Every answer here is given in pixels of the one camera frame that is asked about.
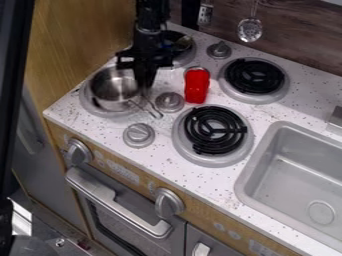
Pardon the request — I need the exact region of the tap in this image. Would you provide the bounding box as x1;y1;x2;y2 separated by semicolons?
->
325;105;342;136

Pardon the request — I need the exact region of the toy stove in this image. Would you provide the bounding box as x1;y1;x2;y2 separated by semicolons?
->
77;29;292;168

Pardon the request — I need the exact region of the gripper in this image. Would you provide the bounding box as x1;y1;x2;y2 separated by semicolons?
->
114;46;177;90

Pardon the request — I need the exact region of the silver pot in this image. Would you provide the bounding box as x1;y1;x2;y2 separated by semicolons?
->
88;65;166;120

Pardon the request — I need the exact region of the red toy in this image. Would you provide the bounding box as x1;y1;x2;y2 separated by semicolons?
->
183;67;212;105

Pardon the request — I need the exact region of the black tool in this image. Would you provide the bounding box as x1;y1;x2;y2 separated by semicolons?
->
179;0;202;31

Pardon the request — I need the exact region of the silver spatula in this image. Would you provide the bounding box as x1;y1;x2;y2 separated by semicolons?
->
196;0;216;28

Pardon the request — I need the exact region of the silver strainer spoon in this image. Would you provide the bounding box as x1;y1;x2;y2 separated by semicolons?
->
235;0;265;44

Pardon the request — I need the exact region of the toy sink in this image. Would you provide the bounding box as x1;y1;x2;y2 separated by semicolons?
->
233;120;342;253

